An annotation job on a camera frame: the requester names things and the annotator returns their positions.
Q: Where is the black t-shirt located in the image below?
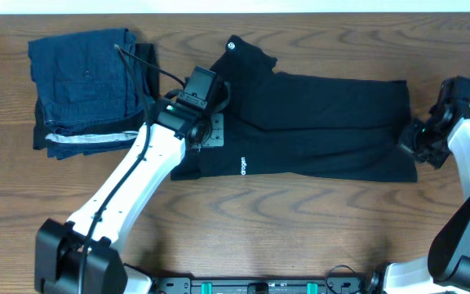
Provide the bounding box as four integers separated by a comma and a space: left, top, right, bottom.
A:
171, 35, 417, 183

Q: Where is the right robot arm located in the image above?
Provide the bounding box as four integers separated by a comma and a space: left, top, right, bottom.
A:
363, 76, 470, 293

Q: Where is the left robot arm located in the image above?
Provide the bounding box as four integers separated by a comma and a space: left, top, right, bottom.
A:
34, 123, 186, 293

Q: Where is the folded black garment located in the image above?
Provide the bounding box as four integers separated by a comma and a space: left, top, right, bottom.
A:
33, 43, 159, 160

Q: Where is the small black cable loop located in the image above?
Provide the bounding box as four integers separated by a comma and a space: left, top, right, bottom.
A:
326, 262, 367, 294

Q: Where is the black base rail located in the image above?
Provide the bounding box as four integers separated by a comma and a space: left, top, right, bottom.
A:
149, 276, 366, 294

